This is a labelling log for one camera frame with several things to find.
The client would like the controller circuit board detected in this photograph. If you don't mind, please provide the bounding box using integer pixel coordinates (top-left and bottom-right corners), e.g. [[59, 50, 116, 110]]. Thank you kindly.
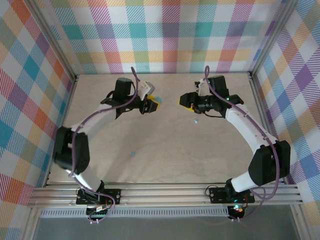
[[86, 203, 113, 225], [228, 203, 247, 221]]

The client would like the grey metal base sheet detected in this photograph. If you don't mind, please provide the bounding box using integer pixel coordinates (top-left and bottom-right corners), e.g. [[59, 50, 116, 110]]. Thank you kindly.
[[32, 217, 301, 240]]

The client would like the aluminium frame side rail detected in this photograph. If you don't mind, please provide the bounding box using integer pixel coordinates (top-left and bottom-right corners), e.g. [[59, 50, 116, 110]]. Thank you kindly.
[[249, 74, 287, 186], [43, 74, 80, 188]]

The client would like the purple cable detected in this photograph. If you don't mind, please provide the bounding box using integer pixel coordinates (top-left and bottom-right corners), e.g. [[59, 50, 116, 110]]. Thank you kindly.
[[68, 66, 141, 224], [203, 65, 281, 222]]

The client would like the aluminium frame post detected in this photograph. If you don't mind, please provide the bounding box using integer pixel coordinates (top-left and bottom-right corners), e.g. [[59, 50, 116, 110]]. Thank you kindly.
[[248, 0, 301, 80], [26, 0, 80, 81]]

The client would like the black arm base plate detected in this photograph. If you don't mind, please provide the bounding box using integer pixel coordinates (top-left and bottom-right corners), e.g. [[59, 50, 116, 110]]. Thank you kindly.
[[76, 188, 122, 206], [208, 186, 256, 204]]

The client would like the aluminium frame cross rail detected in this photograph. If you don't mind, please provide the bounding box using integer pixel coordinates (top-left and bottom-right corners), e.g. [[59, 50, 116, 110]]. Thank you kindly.
[[27, 182, 303, 208]]

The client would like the grey slotted cable duct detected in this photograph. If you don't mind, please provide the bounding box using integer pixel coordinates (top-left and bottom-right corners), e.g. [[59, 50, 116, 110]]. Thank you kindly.
[[39, 209, 230, 218]]

